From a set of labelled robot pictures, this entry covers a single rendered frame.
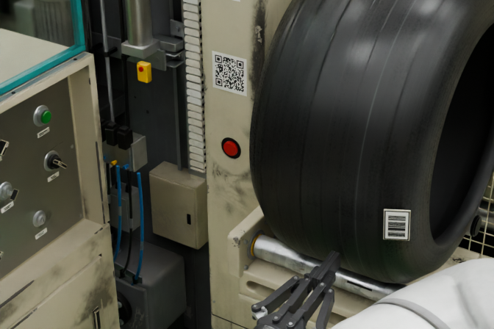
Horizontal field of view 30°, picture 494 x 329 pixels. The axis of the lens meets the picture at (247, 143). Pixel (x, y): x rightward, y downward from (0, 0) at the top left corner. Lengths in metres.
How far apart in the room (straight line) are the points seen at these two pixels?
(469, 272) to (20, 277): 1.11
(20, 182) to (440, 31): 0.79
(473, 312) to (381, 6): 0.75
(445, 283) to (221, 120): 1.03
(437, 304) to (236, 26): 0.97
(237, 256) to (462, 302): 1.00
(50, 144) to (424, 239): 0.70
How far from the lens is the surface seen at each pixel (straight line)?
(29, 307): 1.77
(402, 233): 1.44
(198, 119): 1.81
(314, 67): 1.42
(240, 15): 1.64
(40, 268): 1.78
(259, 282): 1.77
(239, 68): 1.69
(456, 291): 0.79
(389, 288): 1.67
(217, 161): 1.81
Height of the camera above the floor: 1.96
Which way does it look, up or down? 30 degrees down
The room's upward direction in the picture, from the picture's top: straight up
